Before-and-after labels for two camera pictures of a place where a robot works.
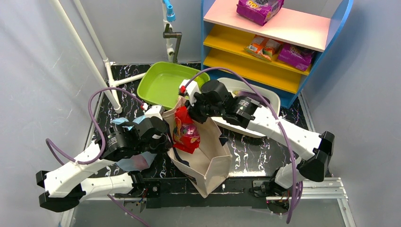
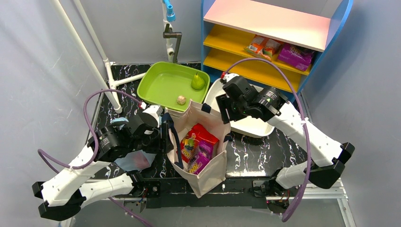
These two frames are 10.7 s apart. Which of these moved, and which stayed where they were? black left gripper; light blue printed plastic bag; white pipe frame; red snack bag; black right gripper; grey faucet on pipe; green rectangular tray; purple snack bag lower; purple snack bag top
Moved: red snack bag; purple snack bag top; black right gripper
Stayed: white pipe frame; green rectangular tray; grey faucet on pipe; purple snack bag lower; light blue printed plastic bag; black left gripper
